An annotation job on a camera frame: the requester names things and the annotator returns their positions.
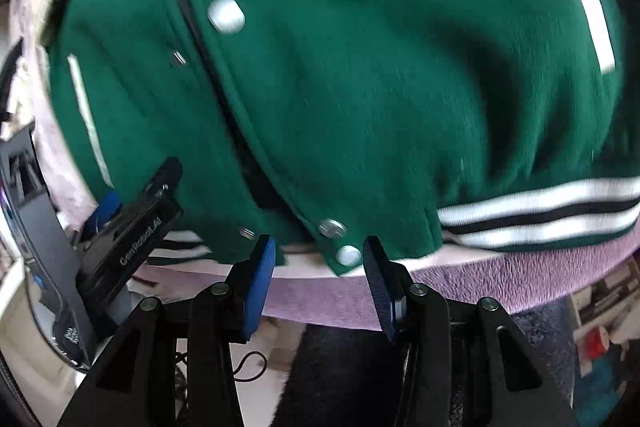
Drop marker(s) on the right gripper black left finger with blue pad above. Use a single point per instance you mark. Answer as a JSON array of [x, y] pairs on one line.
[[132, 382]]

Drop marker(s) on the purple fuzzy blanket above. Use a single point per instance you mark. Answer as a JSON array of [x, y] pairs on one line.
[[523, 249]]

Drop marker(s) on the green and cream varsity jacket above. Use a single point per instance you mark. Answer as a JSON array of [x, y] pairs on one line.
[[506, 125]]

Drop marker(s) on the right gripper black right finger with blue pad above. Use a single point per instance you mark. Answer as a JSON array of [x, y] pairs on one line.
[[446, 353]]

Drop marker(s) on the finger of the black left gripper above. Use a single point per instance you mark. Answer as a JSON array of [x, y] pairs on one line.
[[166, 178]]

